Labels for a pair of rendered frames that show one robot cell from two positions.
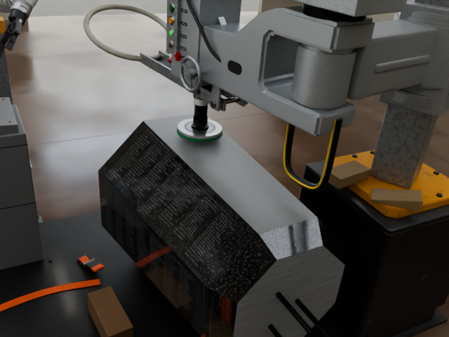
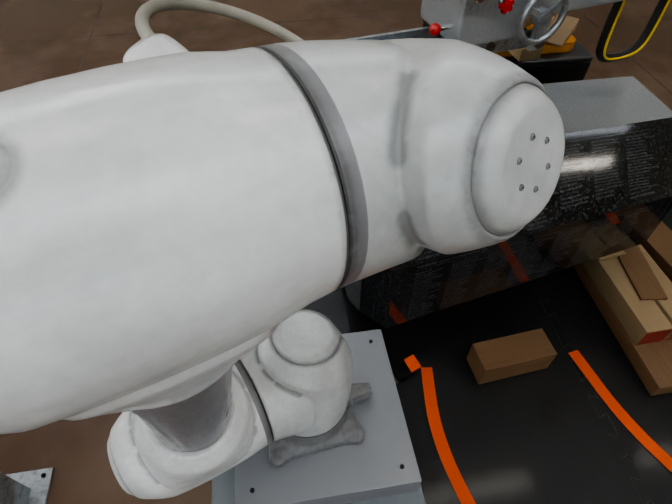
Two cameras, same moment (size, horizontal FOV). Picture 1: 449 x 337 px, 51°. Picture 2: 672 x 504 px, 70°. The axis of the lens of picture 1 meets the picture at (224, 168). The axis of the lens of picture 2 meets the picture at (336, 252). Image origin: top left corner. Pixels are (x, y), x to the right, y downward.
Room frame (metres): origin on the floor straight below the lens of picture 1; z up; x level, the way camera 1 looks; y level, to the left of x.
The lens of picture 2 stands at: (1.92, 1.57, 1.79)
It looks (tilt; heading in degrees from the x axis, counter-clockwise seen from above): 50 degrees down; 290
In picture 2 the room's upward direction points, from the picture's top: straight up
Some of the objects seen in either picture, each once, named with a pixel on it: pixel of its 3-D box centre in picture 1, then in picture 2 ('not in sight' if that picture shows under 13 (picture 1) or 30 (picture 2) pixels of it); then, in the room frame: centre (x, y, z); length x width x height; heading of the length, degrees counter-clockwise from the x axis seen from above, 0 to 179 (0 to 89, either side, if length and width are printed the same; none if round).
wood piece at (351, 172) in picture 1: (347, 174); (518, 42); (1.88, -0.56, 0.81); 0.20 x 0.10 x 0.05; 127
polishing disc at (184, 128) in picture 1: (200, 128); not in sight; (2.05, 0.13, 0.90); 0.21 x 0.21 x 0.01
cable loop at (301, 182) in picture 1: (308, 149); (636, 15); (1.55, -0.30, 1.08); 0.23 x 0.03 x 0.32; 41
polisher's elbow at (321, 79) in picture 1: (322, 72); not in sight; (1.55, -0.30, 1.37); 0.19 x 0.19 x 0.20
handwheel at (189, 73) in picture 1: (197, 73); (534, 11); (1.88, 0.14, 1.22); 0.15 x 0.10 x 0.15; 41
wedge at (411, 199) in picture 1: (396, 195); (559, 29); (1.73, -0.74, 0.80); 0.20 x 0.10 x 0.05; 76
